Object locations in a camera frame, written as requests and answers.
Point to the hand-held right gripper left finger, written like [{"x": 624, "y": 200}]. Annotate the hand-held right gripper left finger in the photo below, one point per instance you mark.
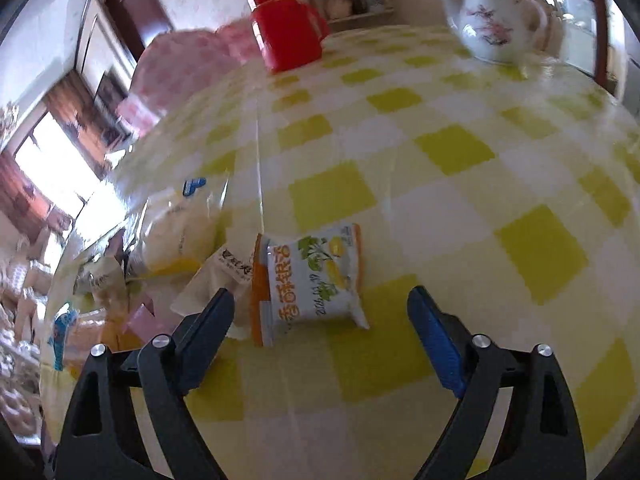
[{"x": 205, "y": 345}]

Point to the white orange leaf-print snack packet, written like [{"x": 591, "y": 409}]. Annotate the white orange leaf-print snack packet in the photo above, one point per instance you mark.
[{"x": 310, "y": 280}]

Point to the white floral teapot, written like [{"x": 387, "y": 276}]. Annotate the white floral teapot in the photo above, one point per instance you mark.
[{"x": 492, "y": 25}]

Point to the wall television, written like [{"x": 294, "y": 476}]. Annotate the wall television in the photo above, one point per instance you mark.
[{"x": 107, "y": 97}]

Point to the yellow checked tablecloth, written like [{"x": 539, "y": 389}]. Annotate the yellow checked tablecloth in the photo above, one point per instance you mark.
[{"x": 450, "y": 210}]

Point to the blue cartoon snack packet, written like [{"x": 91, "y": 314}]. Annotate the blue cartoon snack packet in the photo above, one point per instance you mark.
[{"x": 62, "y": 330}]

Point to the red thermos jug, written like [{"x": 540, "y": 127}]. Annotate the red thermos jug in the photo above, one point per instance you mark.
[{"x": 287, "y": 35}]

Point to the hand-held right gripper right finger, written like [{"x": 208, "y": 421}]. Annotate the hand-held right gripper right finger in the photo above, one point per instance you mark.
[{"x": 435, "y": 340}]

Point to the pink snack packet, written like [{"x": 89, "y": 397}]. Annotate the pink snack packet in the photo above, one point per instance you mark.
[{"x": 139, "y": 320}]

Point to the clear round pastry packet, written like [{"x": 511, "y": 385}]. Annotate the clear round pastry packet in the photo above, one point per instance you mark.
[{"x": 175, "y": 235}]

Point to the beige snack packet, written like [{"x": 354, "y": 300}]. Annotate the beige snack packet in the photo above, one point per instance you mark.
[
  {"x": 220, "y": 280},
  {"x": 100, "y": 275}
]

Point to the brown curtain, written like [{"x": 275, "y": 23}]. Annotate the brown curtain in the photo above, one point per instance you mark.
[
  {"x": 22, "y": 190},
  {"x": 75, "y": 115}
]

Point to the pink checked chair cover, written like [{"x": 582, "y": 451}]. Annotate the pink checked chair cover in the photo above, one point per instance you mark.
[{"x": 185, "y": 70}]

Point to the dark wooden door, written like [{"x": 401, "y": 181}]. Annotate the dark wooden door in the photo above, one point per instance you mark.
[{"x": 137, "y": 15}]

